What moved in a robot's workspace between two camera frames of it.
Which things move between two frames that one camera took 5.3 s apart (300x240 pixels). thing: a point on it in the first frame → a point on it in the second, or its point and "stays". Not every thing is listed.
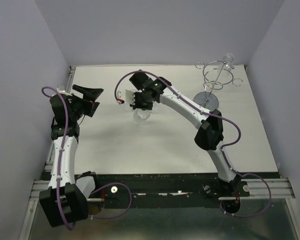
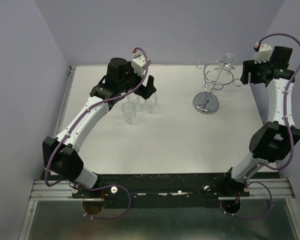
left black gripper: [90, 94] → [146, 91]
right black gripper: [136, 106] → [249, 66]
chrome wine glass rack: [216, 73] stays
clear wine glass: [140, 115] → [129, 111]
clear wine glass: [225, 69] stays
